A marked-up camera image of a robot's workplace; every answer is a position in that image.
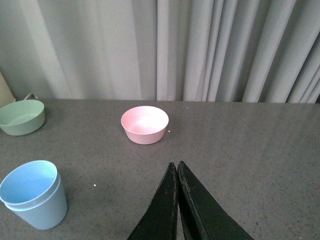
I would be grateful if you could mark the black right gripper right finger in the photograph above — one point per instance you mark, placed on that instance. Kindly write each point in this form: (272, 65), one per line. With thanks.
(201, 216)

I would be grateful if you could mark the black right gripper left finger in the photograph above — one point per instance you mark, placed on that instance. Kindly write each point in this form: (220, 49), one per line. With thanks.
(159, 222)

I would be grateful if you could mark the blue cup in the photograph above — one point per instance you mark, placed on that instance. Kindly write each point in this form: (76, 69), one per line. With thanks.
(29, 185)
(48, 214)

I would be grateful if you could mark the pink bowl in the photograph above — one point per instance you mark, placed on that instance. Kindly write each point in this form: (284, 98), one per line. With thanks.
(145, 125)

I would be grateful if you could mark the grey curtain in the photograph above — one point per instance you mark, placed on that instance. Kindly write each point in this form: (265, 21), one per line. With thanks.
(166, 50)

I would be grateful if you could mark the green bowl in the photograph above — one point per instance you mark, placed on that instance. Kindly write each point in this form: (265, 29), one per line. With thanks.
(22, 117)

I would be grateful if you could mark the cream toaster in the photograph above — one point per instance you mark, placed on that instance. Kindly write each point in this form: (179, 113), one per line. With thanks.
(6, 96)

